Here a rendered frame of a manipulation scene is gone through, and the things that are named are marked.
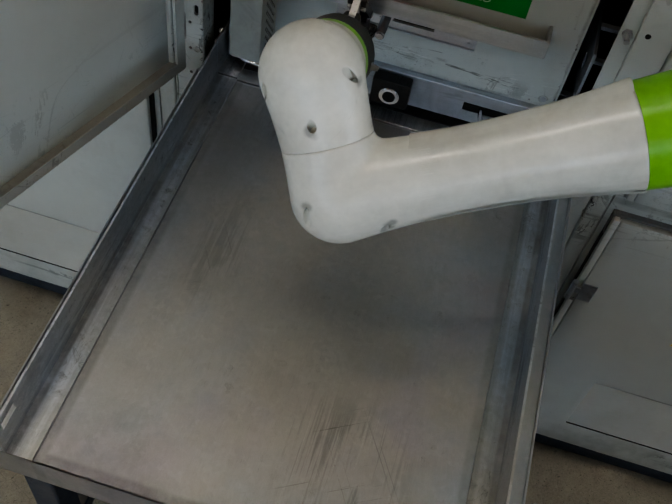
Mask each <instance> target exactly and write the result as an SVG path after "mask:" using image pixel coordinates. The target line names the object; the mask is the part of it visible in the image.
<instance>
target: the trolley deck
mask: <svg viewBox="0 0 672 504"><path fill-rule="evenodd" d="M571 201H572V198H564V199H559V204H558V211H557V217H556V223H555V229H554V235H553V241H552V247H551V253H550V259H549V265H548V271H547V277H546V283H545V289H544V295H543V301H542V308H541V314H540V320H539V326H538V332H537V338H536V344H535V350H534V356H533V362H532V368H531V374H530V380H529V386H528V392H527V398H526V404H525V411H524V417H523V423H522V429H521V435H520V441H519V447H518V453H517V459H516V465H515V471H514V477H513V483H512V489H511V495H510V501H509V504H525V501H526V494H527V488H528V481H529V475H530V468H531V462H532V455H533V449H534V442H535V436H536V429H537V423H538V416H539V409H540V403H541V396H542V390H543V383H544V377H545V370H546V364H547V357H548V351H549V344H550V338H551V331H552V325H553V318H554V312H555V305H556V298H557V292H558V285H559V279H560V272H561V266H562V259H563V253H564V246H565V240H566V233H567V227H568V220H569V214H570V207H571ZM524 206H525V203H522V204H515V205H509V206H502V207H496V208H490V209H484V210H479V211H473V212H468V213H463V214H458V215H453V216H448V217H444V218H439V219H435V220H430V221H424V222H420V223H417V224H413V225H409V226H405V227H401V228H398V229H394V230H390V231H387V232H384V233H380V234H377V235H374V236H370V237H367V238H364V239H361V240H358V241H354V242H351V243H344V244H336V243H329V242H325V241H322V240H320V239H318V238H316V237H314V236H313V235H311V234H310V233H308V232H307V231H306V230H305V229H304V228H303V227H302V226H301V225H300V223H299V222H298V220H297V219H296V217H295V215H294V212H293V210H292V207H291V202H290V196H289V189H288V183H287V177H286V172H285V166H284V161H283V157H282V152H281V148H280V145H279V141H278V138H277V135H276V131H275V128H274V125H273V122H272V119H271V116H270V113H269V110H268V108H267V105H266V102H265V100H264V97H263V95H262V92H261V89H260V87H256V86H253V85H249V84H246V83H242V82H239V81H236V83H235V85H234V87H233V89H232V90H231V92H230V94H229V96H228V98H227V100H226V102H225V103H224V105H223V107H222V109H221V111H220V113H219V115H218V117H217V118H216V120H215V122H214V124H213V126H212V128H211V130H210V131H209V133H208V135H207V137H206V139H205V141H204V143H203V145H202V146H201V148H200V150H199V152H198V154H197V156H196V158H195V159H194V161H193V163H192V165H191V167H190V169H189V171H188V173H187V174H186V176H185V178H184V180H183V182H182V184H181V186H180V187H179V189H178V191H177V193H176V195H175V197H174V199H173V200H172V202H171V204H170V206H169V208H168V210H167V212H166V214H165V215H164V217H163V219H162V221H161V223H160V225H159V227H158V228H157V230H156V232H155V234H154V236H153V238H152V240H151V242H150V243H149V245H148V247H147V249H146V251H145V253H144V255H143V256H142V258H141V260H140V262H139V264H138V266H137V268H136V270H135V271H134V273H133V275H132V277H131V279H130V281H129V283H128V284H127V286H126V288H125V290H124V292H123V294H122V296H121V298H120V299H119V301H118V303H117V305H116V307H115V309H114V311H113V312H112V314H111V316H110V318H109V320H108V322H107V324H106V325H105V327H104V329H103V331H102V333H101V335H100V337H99V339H98V340H97V342H96V344H95V346H94V348H93V350H92V352H91V353H90V355H89V357H88V359H87V361H86V363H85V365H84V367H83V368H82V370H81V372H80V374H79V376H78V378H77V380H76V381H75V383H74V385H73V387H72V389H71V391H70V393H69V395H68V396H67V398H66V400H65V402H64V404H63V406H62V408H61V409H60V411H59V413H58V415H57V417H56V419H55V421H54V423H53V424H52V426H51V428H50V430H49V432H48V434H47V436H46V437H45V439H44V441H43V443H42V445H41V447H40V449H39V450H38V452H37V454H36V456H35V458H34V460H33V462H31V461H28V460H25V459H21V458H18V457H15V456H12V455H9V454H6V453H3V452H0V468H3V469H6V470H9V471H12V472H16V473H19V474H22V475H25V476H28V477H31V478H34V479H37V480H40V481H43V482H46V483H49V484H52V485H55V486H58V487H61V488H64V489H67V490H70V491H73V492H76V493H79V494H83V495H86V496H89V497H92V498H95V499H98V500H101V501H104V502H107V503H110V504H466V500H467V495H468V490H469V485H470V480H471V475H472V470H473V465H474V460H475V455H476V450H477V445H478V439H479V434H480V429H481V424H482V419H483V414H484V409H485V404H486V399H487V394H488V389H489V384H490V379H491V374H492V368H493V363H494V358H495V353H496V348H497V343H498V338H499V333H500V328H501V323H502V318H503V313H504V308H505V303H506V297H507V292H508V287H509V282H510V277H511V272H512V267H513V262H514V257H515V252H516V247H517V242H518V237H519V232H520V226H521V221H522V216H523V211H524Z"/></svg>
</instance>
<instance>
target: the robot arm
mask: <svg viewBox="0 0 672 504"><path fill-rule="evenodd" d="M347 8H349V9H350V11H349V10H348V11H345V12H344V13H343V14H340V13H330V14H325V15H322V16H320V17H318V18H306V19H300V20H296V21H293V22H291V23H289V24H287V25H285V26H283V27H282V28H280V29H279V30H278V31H277V32H275V33H274V34H273V36H272V37H271V38H270V39H269V40H268V42H267V43H266V45H265V47H264V49H263V51H262V54H261V57H260V60H259V66H258V79H259V85H260V89H261V92H262V95H263V97H264V100H265V102H266V105H267V108H268V110H269V113H270V116H271V119H272V122H273V125H274V128H275V131H276V135H277V138H278V141H279V145H280V148H281V152H282V157H283V161H284V166H285V172H286V177H287V183H288V189H289V196H290V202H291V207H292V210H293V212H294V215H295V217H296V219H297V220H298V222H299V223H300V225H301V226H302V227H303V228H304V229H305V230H306V231H307V232H308V233H310V234H311V235H313V236H314V237H316V238H318V239H320V240H322V241H325V242H329V243H336V244H344V243H351V242H354V241H358V240H361V239H364V238H367V237H370V236H374V235H377V234H380V233H384V232H387V231H390V230H394V229H398V228H401V227H405V226H409V225H413V224H417V223H420V222H424V221H430V220H435V219H439V218H444V217H448V216H453V215H458V214H463V213H468V212H473V211H479V210H484V209H490V208H496V207H502V206H509V205H515V204H522V203H530V202H537V201H546V200H554V199H564V198H575V197H587V196H601V195H620V194H645V193H647V192H648V191H644V190H653V189H662V188H671V187H672V69H671V70H667V71H664V72H660V73H656V74H652V75H648V76H645V77H641V78H638V79H634V80H632V79H631V78H630V77H628V78H625V79H622V80H619V81H617V82H614V83H611V84H608V85H605V86H602V87H599V88H596V89H593V90H590V91H587V92H584V93H581V94H578V95H575V96H571V97H568V98H565V99H562V100H558V101H555V102H552V103H548V104H545V105H541V106H538V107H534V108H530V109H527V110H523V111H519V112H515V113H511V114H507V115H503V116H499V117H495V118H490V119H486V120H481V121H477V122H472V123H467V124H462V125H457V126H452V127H446V128H441V129H435V130H429V131H422V132H415V133H410V134H409V135H407V136H399V137H392V138H381V137H379V136H378V135H376V133H375V131H374V127H373V122H372V116H371V110H370V104H369V96H368V88H367V80H366V78H367V77H368V75H369V74H370V72H372V71H378V69H379V66H377V65H376V64H374V58H375V51H374V44H373V41H372V38H373V37H374V36H375V32H376V30H377V25H376V24H372V23H370V19H371V18H372V17H373V10H372V8H371V6H370V4H369V0H348V4H347Z"/></svg>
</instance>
